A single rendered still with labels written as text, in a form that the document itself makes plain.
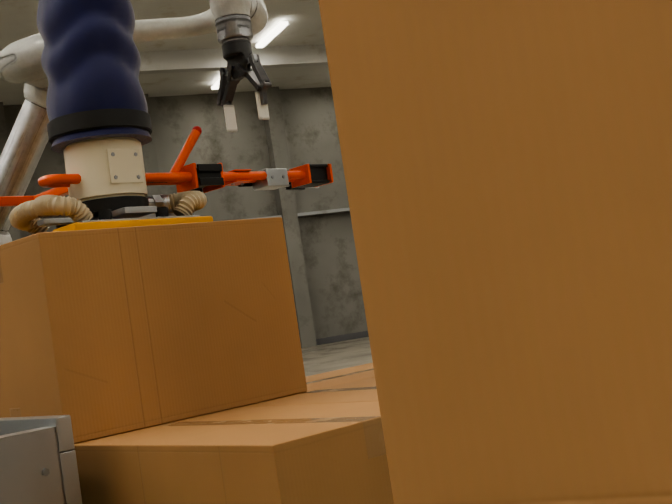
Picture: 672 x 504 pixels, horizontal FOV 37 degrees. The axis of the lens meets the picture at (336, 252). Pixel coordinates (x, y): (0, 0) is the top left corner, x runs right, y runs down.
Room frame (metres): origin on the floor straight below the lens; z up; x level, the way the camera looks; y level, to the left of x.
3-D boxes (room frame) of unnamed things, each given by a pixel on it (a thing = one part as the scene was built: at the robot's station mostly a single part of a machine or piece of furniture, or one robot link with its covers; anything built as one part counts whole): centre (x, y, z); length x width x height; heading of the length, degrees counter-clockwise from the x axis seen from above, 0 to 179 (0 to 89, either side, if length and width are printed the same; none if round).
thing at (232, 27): (2.53, 0.17, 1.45); 0.09 x 0.09 x 0.06
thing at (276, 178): (2.56, 0.14, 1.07); 0.07 x 0.07 x 0.04; 43
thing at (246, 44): (2.53, 0.17, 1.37); 0.08 x 0.07 x 0.09; 42
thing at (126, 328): (2.24, 0.46, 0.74); 0.60 x 0.40 x 0.40; 133
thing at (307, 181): (2.64, 0.03, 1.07); 0.08 x 0.07 x 0.05; 133
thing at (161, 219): (2.17, 0.42, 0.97); 0.34 x 0.10 x 0.05; 133
